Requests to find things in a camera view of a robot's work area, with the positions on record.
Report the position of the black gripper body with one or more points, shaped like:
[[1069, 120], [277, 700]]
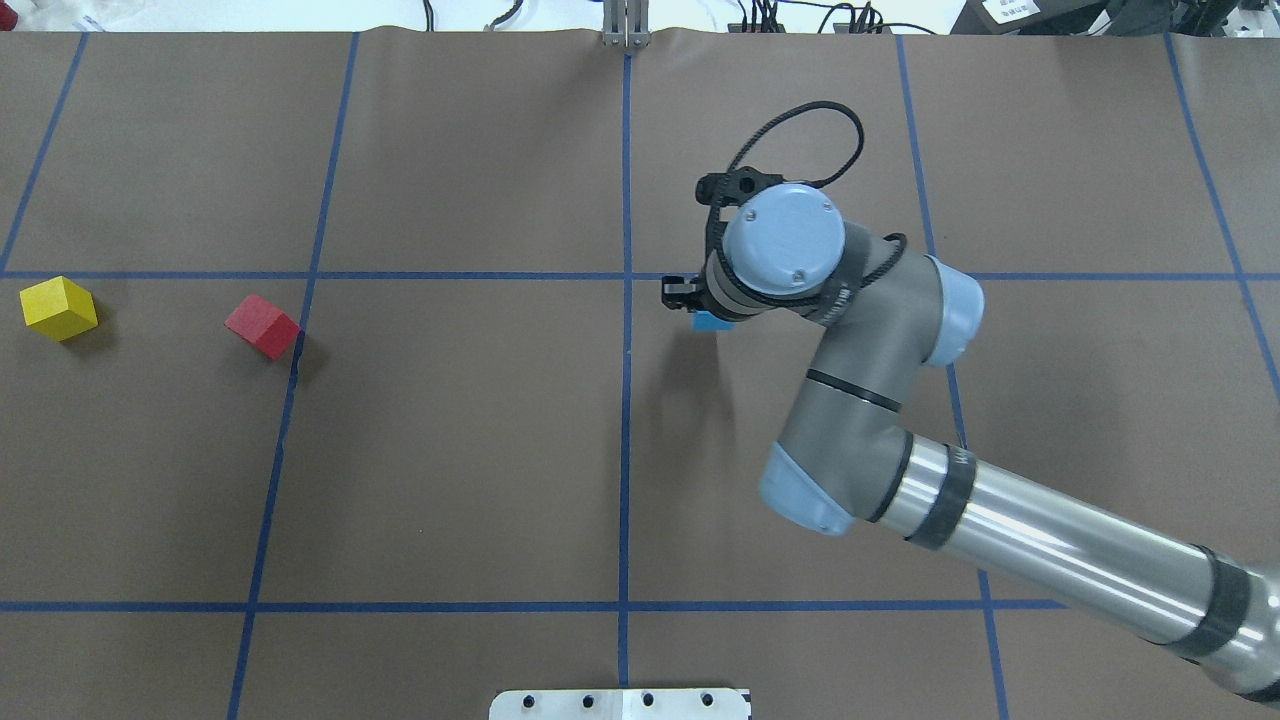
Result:
[[682, 292]]

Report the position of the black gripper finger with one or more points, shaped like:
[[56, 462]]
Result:
[[686, 293]]

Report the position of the yellow wooden cube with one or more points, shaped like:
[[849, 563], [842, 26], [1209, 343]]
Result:
[[58, 308]]

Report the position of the blue wooden cube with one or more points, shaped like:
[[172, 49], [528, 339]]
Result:
[[703, 321]]

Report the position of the dark equipment box top right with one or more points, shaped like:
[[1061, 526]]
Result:
[[1232, 19]]

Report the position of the red wooden cube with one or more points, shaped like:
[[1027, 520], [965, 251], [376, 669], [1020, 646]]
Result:
[[263, 326]]

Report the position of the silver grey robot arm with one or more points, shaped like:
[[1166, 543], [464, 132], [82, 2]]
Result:
[[844, 454]]

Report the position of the white metal mounting plate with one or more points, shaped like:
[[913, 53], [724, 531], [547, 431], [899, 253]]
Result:
[[623, 703]]

